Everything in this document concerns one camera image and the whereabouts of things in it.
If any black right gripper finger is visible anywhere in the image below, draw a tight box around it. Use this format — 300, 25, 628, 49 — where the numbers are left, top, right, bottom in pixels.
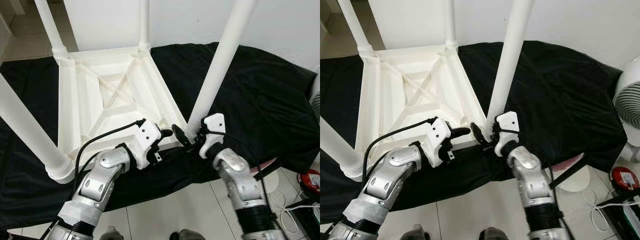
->
171, 123, 192, 149
471, 122, 489, 146

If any white plastic table leg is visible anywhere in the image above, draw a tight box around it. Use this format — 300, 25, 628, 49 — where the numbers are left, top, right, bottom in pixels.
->
485, 0, 536, 136
138, 0, 152, 51
186, 0, 258, 138
445, 0, 458, 49
0, 72, 76, 185
34, 0, 70, 58
320, 130, 365, 182
337, 0, 374, 57

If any white plastic children table top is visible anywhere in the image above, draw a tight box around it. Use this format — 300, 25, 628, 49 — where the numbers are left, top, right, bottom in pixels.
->
55, 46, 197, 173
354, 44, 488, 166

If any pink stool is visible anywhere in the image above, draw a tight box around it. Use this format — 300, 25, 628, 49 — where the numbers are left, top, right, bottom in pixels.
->
250, 156, 278, 171
555, 154, 583, 168

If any black metal table leg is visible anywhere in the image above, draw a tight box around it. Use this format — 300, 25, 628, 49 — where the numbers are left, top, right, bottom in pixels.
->
252, 160, 283, 182
549, 154, 586, 190

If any grey right robot foot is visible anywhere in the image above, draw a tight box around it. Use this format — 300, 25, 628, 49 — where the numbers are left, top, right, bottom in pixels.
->
169, 229, 205, 240
477, 228, 510, 240

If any grey robot foot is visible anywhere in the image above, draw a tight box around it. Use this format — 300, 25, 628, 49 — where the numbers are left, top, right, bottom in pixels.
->
477, 228, 510, 240
99, 226, 124, 240
397, 224, 427, 240
169, 229, 205, 240

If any grey left robot foot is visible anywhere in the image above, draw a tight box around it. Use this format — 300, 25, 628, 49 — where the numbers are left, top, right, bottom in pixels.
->
397, 224, 427, 240
99, 226, 124, 240

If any black table cloth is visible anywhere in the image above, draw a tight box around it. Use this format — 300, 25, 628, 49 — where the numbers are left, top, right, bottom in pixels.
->
0, 42, 321, 223
320, 41, 623, 223

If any white round floor base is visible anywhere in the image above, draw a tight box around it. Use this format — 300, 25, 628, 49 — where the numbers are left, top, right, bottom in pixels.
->
262, 170, 296, 193
557, 167, 593, 193

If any red round canister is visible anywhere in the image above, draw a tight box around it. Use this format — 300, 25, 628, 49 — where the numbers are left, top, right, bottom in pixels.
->
297, 169, 321, 193
610, 167, 640, 193

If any white round fan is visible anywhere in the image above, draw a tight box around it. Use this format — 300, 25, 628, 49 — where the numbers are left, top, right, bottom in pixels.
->
612, 56, 640, 162
307, 70, 321, 123

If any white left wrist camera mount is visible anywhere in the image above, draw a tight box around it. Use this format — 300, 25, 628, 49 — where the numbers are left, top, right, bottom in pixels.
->
127, 118, 163, 170
419, 117, 453, 168

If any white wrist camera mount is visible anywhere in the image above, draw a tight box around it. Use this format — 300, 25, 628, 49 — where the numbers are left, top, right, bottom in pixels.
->
127, 118, 163, 170
494, 111, 521, 157
199, 113, 227, 160
419, 117, 453, 168

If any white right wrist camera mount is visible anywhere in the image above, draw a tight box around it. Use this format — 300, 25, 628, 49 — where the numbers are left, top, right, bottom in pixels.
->
199, 113, 227, 160
494, 111, 521, 157

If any white floor cable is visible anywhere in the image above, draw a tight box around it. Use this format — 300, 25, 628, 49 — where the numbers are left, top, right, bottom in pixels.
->
580, 187, 640, 233
272, 187, 321, 231

